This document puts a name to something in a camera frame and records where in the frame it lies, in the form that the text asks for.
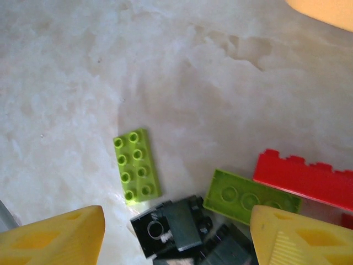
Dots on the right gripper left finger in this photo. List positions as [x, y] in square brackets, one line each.
[55, 240]

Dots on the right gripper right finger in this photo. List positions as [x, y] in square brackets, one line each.
[303, 243]

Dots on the long red lego brick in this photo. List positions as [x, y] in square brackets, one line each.
[303, 182]

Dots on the black lego brick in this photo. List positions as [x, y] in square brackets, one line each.
[229, 245]
[165, 229]

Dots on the green lego plate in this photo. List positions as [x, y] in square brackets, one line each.
[234, 193]
[136, 165]

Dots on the orange plastic container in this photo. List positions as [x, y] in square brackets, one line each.
[331, 11]

